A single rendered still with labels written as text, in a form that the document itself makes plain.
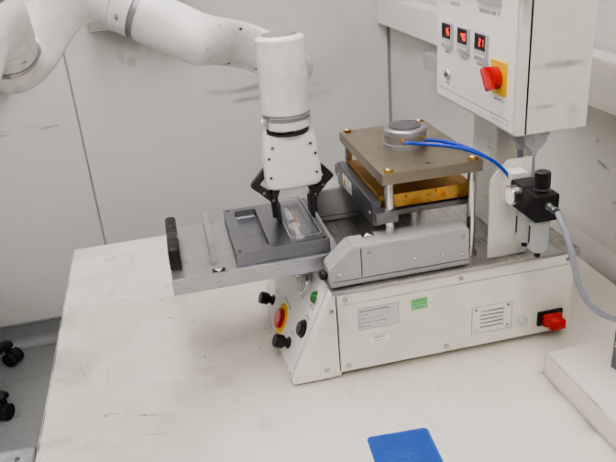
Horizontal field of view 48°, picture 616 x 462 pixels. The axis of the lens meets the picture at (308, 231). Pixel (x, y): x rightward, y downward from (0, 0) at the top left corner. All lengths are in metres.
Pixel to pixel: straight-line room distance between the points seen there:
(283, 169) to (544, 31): 0.47
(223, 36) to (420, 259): 0.51
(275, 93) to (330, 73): 1.58
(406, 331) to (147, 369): 0.49
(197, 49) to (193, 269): 0.37
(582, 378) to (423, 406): 0.26
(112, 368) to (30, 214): 1.50
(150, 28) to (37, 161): 1.60
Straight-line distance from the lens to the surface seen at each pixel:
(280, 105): 1.17
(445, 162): 1.19
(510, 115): 1.19
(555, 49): 1.18
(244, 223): 1.33
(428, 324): 1.26
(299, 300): 1.30
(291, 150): 1.20
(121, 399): 1.31
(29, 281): 2.94
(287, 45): 1.15
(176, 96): 2.66
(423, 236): 1.18
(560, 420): 1.20
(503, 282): 1.28
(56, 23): 1.25
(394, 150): 1.26
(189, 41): 1.18
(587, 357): 1.27
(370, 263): 1.17
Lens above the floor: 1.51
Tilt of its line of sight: 25 degrees down
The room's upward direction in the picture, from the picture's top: 5 degrees counter-clockwise
